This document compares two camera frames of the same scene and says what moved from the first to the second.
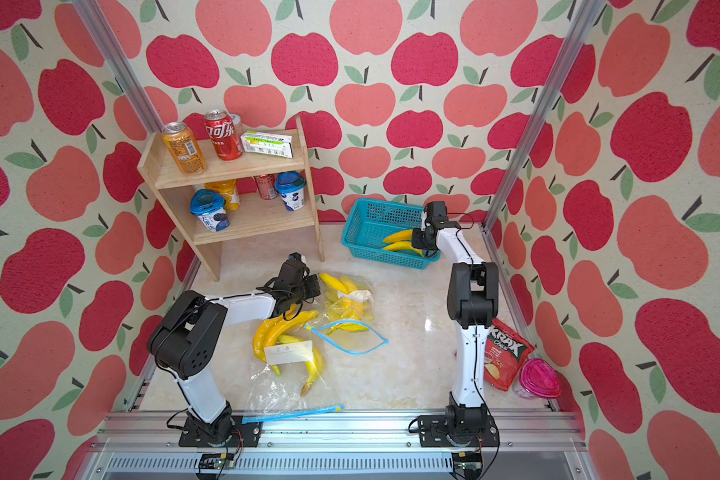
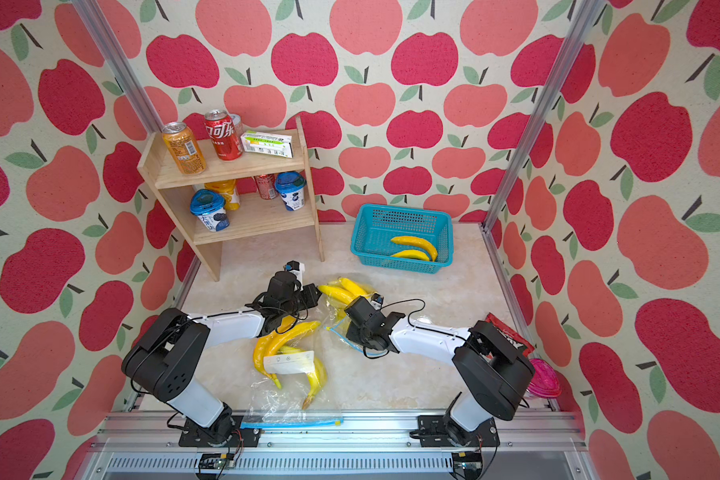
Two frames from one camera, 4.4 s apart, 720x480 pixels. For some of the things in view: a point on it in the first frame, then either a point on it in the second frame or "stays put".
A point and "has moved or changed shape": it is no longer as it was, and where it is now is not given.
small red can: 266,185 stays put
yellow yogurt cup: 229,191 stays put
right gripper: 418,239 → 351,333
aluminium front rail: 147,446 stays put
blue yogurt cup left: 210,208 stays put
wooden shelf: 259,217 stays put
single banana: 403,246 has moved or changed shape
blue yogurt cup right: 290,186 stays put
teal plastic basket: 370,221 has moved or changed shape
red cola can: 223,134 stays put
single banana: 399,236 has moved or changed shape
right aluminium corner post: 584,18 stays put
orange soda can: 184,148 stays put
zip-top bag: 346,315 has moved or changed shape
